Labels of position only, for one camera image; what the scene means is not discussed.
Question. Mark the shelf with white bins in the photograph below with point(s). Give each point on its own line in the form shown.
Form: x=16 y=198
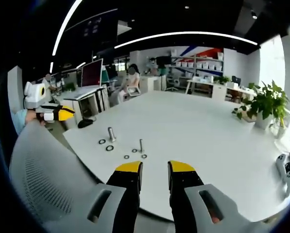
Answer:
x=198 y=64

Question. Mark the white framed computer monitor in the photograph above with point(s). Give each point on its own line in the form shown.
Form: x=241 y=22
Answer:
x=91 y=72

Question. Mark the long curved ceiling light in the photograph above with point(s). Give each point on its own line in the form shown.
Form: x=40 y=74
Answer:
x=62 y=26
x=186 y=36

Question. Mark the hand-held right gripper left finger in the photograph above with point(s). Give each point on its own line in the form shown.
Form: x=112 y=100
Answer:
x=125 y=179

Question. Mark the white handheld controller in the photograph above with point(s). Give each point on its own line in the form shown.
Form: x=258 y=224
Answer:
x=283 y=170

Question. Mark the white low cabinet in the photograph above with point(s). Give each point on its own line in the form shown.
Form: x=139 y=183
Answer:
x=220 y=91

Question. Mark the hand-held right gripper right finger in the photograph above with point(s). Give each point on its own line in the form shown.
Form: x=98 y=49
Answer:
x=183 y=179

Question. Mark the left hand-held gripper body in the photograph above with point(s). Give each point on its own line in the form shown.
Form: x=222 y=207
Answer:
x=34 y=95

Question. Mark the green potted plant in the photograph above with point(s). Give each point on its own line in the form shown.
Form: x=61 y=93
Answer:
x=266 y=102

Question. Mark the white office chair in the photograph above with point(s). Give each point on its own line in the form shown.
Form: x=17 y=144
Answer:
x=172 y=82

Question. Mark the dark rounded object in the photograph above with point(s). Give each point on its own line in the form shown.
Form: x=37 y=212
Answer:
x=86 y=123

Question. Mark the person's left hand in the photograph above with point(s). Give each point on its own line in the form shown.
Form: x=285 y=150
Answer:
x=34 y=117

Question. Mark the large threaded metal stud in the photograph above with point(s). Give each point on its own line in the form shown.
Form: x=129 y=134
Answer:
x=111 y=134

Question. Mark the white office desk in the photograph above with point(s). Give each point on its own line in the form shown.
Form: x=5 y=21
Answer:
x=86 y=97

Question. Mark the grey mesh office chair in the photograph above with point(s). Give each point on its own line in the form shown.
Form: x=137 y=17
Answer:
x=50 y=174

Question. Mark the small threaded metal stud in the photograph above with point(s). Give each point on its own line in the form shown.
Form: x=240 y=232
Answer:
x=141 y=145

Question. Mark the large dark metal washer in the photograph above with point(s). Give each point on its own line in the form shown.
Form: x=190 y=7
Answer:
x=101 y=141
x=109 y=148

